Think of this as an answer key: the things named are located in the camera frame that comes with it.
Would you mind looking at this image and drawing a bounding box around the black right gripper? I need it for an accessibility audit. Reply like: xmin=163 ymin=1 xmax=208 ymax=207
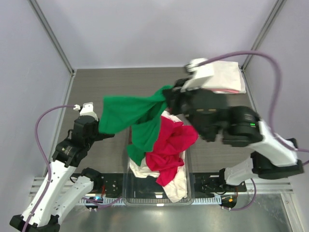
xmin=163 ymin=77 xmax=210 ymax=141

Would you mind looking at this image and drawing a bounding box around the green t shirt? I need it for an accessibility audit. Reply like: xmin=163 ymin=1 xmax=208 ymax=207
xmin=98 ymin=85 xmax=172 ymax=166

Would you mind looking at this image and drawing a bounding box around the clear plastic bin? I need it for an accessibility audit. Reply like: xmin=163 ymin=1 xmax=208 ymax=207
xmin=122 ymin=113 xmax=196 ymax=206

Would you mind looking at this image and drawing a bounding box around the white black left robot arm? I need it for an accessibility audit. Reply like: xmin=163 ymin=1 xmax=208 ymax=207
xmin=10 ymin=112 xmax=110 ymax=232

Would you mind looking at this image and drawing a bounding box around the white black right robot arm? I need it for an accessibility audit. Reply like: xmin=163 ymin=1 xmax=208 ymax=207
xmin=163 ymin=87 xmax=304 ymax=191

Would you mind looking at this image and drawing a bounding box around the magenta red t shirt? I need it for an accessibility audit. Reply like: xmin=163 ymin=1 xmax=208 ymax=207
xmin=130 ymin=116 xmax=199 ymax=187

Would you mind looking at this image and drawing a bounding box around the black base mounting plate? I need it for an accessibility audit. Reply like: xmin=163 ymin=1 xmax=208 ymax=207
xmin=95 ymin=173 xmax=247 ymax=199

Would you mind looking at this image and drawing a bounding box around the folded pink t shirt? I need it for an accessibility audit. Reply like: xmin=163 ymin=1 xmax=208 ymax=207
xmin=212 ymin=89 xmax=246 ymax=94

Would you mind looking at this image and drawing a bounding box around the folded white t shirt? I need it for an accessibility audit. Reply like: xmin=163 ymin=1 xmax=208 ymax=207
xmin=203 ymin=61 xmax=246 ymax=91

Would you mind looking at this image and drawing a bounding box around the white t shirt in bin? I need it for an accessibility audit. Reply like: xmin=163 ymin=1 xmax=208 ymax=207
xmin=129 ymin=111 xmax=197 ymax=203

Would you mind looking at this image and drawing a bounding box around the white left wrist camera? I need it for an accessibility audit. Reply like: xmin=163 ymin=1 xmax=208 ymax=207
xmin=73 ymin=102 xmax=99 ymax=121

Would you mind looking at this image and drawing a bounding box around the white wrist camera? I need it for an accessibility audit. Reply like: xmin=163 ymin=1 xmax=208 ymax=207
xmin=181 ymin=58 xmax=214 ymax=92
xmin=73 ymin=102 xmax=99 ymax=121

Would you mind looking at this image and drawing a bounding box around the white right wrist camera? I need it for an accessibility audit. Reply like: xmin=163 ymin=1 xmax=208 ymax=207
xmin=181 ymin=58 xmax=214 ymax=92

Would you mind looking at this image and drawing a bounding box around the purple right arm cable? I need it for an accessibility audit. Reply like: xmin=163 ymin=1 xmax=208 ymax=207
xmin=205 ymin=50 xmax=309 ymax=167

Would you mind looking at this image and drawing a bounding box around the slotted grey cable duct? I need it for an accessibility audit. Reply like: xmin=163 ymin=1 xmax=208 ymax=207
xmin=77 ymin=195 xmax=222 ymax=207

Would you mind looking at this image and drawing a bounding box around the right aluminium frame post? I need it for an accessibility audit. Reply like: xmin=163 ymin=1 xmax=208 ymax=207
xmin=239 ymin=0 xmax=287 ymax=73

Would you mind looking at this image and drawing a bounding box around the aluminium frame post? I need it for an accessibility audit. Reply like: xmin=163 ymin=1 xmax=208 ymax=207
xmin=239 ymin=0 xmax=287 ymax=73
xmin=28 ymin=0 xmax=75 ymax=76

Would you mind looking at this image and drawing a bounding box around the left aluminium frame post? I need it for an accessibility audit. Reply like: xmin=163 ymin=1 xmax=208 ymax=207
xmin=28 ymin=0 xmax=75 ymax=76

